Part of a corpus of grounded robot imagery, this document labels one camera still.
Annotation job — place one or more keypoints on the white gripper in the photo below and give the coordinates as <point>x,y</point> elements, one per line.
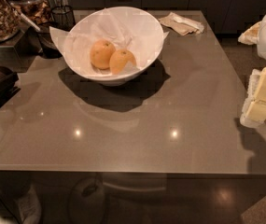
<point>254,110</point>

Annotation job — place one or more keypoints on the crumpled brown paper napkins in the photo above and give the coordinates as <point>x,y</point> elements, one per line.
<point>181,25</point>

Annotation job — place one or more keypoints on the white paper liner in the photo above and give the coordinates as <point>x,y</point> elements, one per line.
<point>114,25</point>

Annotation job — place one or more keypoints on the dark metal box stand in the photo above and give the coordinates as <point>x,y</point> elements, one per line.
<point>19,52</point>

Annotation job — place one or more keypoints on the white shoe under table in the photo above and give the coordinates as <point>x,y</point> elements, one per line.
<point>29,210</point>

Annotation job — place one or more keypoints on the black wire mesh cup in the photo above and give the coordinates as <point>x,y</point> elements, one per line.
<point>64,17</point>

